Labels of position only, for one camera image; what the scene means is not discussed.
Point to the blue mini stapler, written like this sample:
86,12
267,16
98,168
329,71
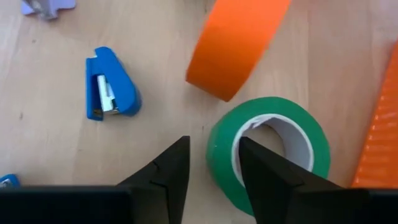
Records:
121,81
11,179

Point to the orange tape roll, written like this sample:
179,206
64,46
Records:
236,46

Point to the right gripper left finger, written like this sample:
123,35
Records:
168,186

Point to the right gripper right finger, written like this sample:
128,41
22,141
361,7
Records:
273,193

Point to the purple staple remover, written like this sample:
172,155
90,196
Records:
66,3

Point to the orange plastic basket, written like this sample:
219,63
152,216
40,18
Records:
382,140

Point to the green tape roll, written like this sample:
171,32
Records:
224,146

